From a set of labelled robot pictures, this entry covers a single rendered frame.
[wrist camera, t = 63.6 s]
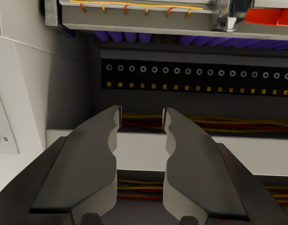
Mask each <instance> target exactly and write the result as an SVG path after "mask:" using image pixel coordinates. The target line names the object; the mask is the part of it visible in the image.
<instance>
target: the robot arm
mask: <svg viewBox="0 0 288 225"><path fill-rule="evenodd" d="M121 116H122V107H121V106H118V105H113V106H111V107H110V108H108V109H106V110H104V111H102V112H100V113H98V114H97V115H95V116H93V117H91V118H90V119H88V120H86V121H85V122H83V123H82V124H81V125H79V126H78V127H77V128H75V129H74V130H73V131H72V132H71V133H70V134H69V135H67V136H66V137H59V138H58V139H57V140H56V141H55V142H54V143H53V144H51V145H50V146H49V147H48V148H47V149H46V150H45V151H43V152H42V153H41V154H40V155H39V156H38V157H37V158H35V159H34V160H33V161H32V162H31V163H30V164H29V165H28V166H27V167H26V168H24V169H23V170H22V171H21V172H20V173H19V174H18V175H17V176H15V177H14V178H13V179H12V180H11V181H10V182H9V183H8V184H7V185H6V186H5V187H4V188H3V189H2V190H1V191H0V225H103V223H102V221H101V218H100V216H102V215H103V214H105V213H106V212H107V211H109V210H110V209H112V208H113V207H114V206H115V204H116V201H117V161H116V157H115V156H114V155H113V152H114V151H115V149H116V148H117V130H118V129H119V127H121ZM162 129H164V130H165V132H166V133H167V141H166V151H167V153H168V154H169V155H170V158H169V159H168V160H167V165H166V171H165V177H164V183H163V205H164V207H165V209H166V210H167V211H168V212H170V213H171V214H172V215H173V216H175V217H176V218H177V219H178V220H180V221H179V223H178V225H288V215H287V214H286V212H285V211H284V210H283V209H282V207H281V206H280V204H279V203H278V202H277V201H276V199H275V198H274V197H273V196H272V194H271V193H270V192H269V191H268V190H267V189H266V188H265V187H264V186H263V185H262V184H261V183H260V182H259V181H258V180H257V179H256V177H255V176H254V175H253V174H252V173H251V172H250V171H249V170H248V169H247V168H246V167H245V166H244V165H243V164H242V163H241V162H240V161H239V160H238V159H237V158H236V157H235V156H234V155H233V154H232V153H231V152H230V151H229V149H228V148H227V147H226V146H225V145H224V144H223V143H216V142H215V141H214V140H213V139H212V138H211V137H210V136H209V135H208V134H207V133H206V132H205V131H204V130H203V129H202V128H201V127H200V126H198V125H197V124H196V123H194V122H193V121H191V120H190V119H188V118H187V117H185V116H184V115H182V114H181V113H179V112H178V111H176V110H174V109H173V108H164V109H163V127H162Z"/></svg>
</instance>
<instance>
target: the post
mask: <svg viewBox="0 0 288 225"><path fill-rule="evenodd" d="M83 36H84V63H81V62H78V61H75V60H72V59H69V58H65V57H63V56H59V55H56V54H53V53H50V52H47V51H44V50H40V49H37V48H34V47H31V46H28V45H25V44H22V43H18V42H15V41H12V40H9V39H6V38H3V37H0V100H1V103H2V106H3V108H4V112H5V115H6V117H7V120H8V123H9V126H10V129H11V132H12V134H13V137H14V140H15V143H16V146H17V149H18V152H19V154H0V191H1V190H2V189H3V188H4V187H5V186H6V185H7V184H8V183H9V182H10V181H11V180H12V179H13V178H14V177H15V176H17V175H18V174H19V173H20V172H21V171H22V170H23V169H24V168H26V167H27V166H28V165H29V164H30V163H31V162H32V161H33V160H34V159H35V158H37V157H38V156H39V155H40V154H41V153H42V152H43V151H45V150H46V129H75V128H77V127H78V126H79V125H81V124H82V123H83V122H85V121H86V120H88V119H90V118H91V117H93V112H92V98H91V88H90V79H89V68H88V55H87V45H86V35H85V33H84V34H83Z"/></svg>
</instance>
